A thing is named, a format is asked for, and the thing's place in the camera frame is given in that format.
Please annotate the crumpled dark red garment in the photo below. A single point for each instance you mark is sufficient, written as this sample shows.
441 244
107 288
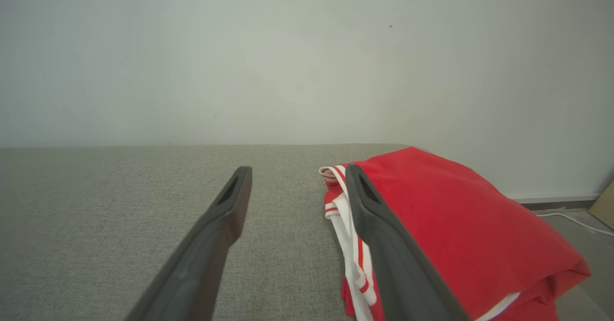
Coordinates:
337 200

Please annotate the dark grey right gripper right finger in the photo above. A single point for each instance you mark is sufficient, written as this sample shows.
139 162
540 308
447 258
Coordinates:
407 273

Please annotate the grey wall baseboard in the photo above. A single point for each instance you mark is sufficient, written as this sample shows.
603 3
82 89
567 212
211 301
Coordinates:
551 199

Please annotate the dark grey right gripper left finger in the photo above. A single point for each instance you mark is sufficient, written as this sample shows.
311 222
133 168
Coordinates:
201 263

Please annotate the grey fabric sofa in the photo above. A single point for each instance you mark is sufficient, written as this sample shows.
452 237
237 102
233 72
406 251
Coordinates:
96 215

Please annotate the brown cardboard piece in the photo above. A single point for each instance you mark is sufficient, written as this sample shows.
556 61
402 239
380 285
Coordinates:
605 208

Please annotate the red and white basketball jersey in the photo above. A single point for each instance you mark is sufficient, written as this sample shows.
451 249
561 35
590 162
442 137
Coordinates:
455 215

